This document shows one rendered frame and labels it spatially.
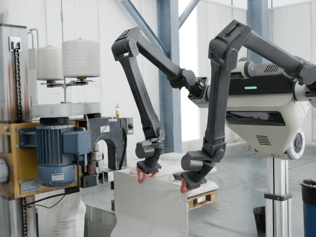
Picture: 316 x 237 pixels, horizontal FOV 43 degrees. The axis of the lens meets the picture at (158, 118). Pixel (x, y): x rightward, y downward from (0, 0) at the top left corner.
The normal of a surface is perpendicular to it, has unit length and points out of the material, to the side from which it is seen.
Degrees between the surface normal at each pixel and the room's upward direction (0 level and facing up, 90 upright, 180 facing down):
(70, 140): 90
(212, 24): 90
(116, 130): 90
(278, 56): 113
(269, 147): 130
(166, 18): 90
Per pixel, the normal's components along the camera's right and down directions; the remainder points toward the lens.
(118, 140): 0.70, 0.02
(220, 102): 0.39, 0.48
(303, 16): -0.71, 0.06
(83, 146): 0.94, -0.01
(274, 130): -0.53, 0.68
